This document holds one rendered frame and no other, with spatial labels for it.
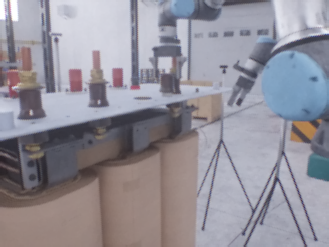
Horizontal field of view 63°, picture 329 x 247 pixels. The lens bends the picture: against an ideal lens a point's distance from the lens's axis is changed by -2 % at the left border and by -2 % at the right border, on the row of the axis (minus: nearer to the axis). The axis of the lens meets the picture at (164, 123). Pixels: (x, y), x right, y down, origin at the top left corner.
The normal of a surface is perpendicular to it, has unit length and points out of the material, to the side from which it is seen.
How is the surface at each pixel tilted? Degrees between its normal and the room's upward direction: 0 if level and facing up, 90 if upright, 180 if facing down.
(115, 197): 90
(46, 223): 90
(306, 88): 95
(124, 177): 90
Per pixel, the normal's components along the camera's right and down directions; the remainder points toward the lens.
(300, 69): -0.90, 0.18
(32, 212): 0.42, 0.19
